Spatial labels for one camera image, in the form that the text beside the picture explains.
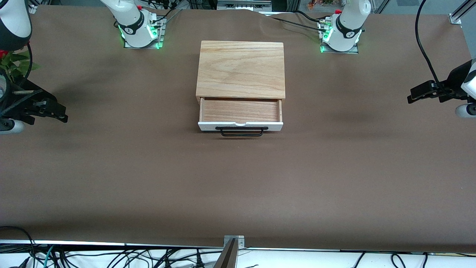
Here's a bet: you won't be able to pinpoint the brown table cover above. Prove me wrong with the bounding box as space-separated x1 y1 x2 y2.
0 4 476 253

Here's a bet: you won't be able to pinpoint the grey background device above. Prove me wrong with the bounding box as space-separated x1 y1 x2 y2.
218 0 272 12

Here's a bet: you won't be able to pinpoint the black cable on table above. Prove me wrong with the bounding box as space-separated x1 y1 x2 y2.
152 7 183 26
266 15 325 29
294 10 328 23

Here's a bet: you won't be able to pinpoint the white-front drawer with black handle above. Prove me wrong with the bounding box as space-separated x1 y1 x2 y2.
198 98 284 137

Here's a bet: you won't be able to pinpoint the green rose foliage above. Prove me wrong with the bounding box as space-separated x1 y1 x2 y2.
0 50 41 80

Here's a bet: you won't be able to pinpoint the colourful background objects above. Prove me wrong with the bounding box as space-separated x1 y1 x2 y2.
307 0 335 10

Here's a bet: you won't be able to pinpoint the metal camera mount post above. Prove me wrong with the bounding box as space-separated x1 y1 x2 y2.
214 235 245 268

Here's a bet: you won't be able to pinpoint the teal floor cable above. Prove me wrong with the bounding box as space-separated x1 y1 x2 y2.
44 246 56 268

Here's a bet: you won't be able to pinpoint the wooden drawer cabinet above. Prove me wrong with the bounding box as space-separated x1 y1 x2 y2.
196 40 286 104

